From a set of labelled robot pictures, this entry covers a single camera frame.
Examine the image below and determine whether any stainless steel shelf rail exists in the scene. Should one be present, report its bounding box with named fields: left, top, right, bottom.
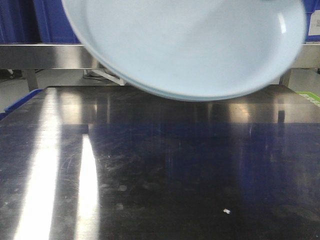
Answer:
left=0, top=42, right=320, bottom=73

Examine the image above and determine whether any white label on crate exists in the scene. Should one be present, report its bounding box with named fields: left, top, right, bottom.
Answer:
left=308, top=10, right=320, bottom=36

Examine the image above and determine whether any left steel shelf post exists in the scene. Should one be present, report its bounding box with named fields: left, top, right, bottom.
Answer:
left=22, top=69, right=39, bottom=92

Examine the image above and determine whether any steel shelf post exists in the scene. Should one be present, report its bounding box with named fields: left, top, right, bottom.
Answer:
left=22, top=69, right=39, bottom=92
left=279, top=69, right=292, bottom=87

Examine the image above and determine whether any right steel shelf post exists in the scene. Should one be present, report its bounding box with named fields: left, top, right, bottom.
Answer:
left=279, top=69, right=292, bottom=87

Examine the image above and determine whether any large blue plastic crate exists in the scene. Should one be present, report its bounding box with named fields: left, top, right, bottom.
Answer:
left=33, top=0, right=80, bottom=44

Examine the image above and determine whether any right blue plastic crate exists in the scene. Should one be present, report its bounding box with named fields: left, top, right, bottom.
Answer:
left=303, top=0, right=320, bottom=43

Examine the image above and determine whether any white metal frame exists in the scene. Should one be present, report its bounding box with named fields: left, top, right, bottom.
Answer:
left=83, top=68, right=127, bottom=86

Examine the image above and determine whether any blue table edge guard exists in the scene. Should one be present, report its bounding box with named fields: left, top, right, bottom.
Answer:
left=0, top=88, right=43, bottom=120

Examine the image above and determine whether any light blue plate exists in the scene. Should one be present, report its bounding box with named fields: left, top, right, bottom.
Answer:
left=62, top=0, right=306, bottom=97
left=96, top=57, right=242, bottom=102

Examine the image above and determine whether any left blue plastic crate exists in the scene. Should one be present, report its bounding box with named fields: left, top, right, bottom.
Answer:
left=0, top=0, right=41, bottom=44

